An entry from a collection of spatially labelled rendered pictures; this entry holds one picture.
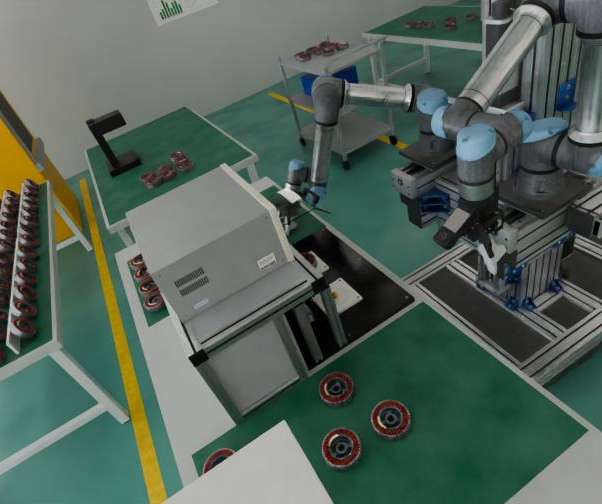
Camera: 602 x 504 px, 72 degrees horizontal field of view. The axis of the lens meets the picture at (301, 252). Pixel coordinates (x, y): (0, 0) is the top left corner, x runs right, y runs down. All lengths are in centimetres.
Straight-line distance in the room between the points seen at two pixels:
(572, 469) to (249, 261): 98
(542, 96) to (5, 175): 434
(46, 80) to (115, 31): 106
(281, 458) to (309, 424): 55
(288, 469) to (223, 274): 61
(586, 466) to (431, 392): 40
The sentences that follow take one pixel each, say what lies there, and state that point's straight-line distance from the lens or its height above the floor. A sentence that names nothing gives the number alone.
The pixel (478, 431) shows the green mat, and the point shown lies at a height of 75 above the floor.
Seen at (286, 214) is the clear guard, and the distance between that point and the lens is 163.
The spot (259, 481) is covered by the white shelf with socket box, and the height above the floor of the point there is 120.
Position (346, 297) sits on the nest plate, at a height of 78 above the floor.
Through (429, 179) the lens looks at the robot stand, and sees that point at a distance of 186.
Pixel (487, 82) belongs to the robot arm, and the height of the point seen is 152.
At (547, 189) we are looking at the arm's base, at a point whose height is 107.
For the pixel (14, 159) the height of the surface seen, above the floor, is 91.
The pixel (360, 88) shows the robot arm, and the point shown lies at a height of 133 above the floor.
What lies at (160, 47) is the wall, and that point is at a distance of 655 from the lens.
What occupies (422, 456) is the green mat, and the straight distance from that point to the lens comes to 129.
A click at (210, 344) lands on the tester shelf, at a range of 119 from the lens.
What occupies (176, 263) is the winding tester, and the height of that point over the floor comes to 131.
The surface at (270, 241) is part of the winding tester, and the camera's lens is 125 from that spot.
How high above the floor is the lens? 193
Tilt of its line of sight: 38 degrees down
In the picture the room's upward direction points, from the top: 19 degrees counter-clockwise
